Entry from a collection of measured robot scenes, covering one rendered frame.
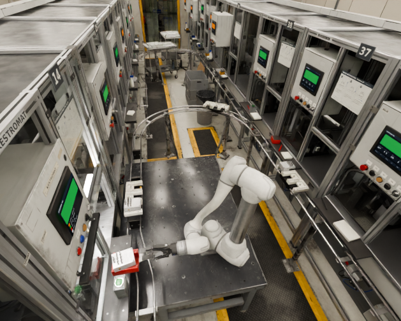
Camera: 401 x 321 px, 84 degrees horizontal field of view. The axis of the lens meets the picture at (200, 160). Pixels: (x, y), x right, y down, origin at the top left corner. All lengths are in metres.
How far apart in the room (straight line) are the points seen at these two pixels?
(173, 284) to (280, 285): 1.24
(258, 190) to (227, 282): 0.81
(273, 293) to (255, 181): 1.55
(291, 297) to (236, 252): 1.13
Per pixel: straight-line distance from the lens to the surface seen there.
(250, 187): 1.28
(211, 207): 1.45
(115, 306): 1.58
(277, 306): 2.58
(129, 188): 2.12
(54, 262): 0.98
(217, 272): 1.84
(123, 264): 1.54
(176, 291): 1.79
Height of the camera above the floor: 2.36
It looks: 40 degrees down
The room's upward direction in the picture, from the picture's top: 2 degrees clockwise
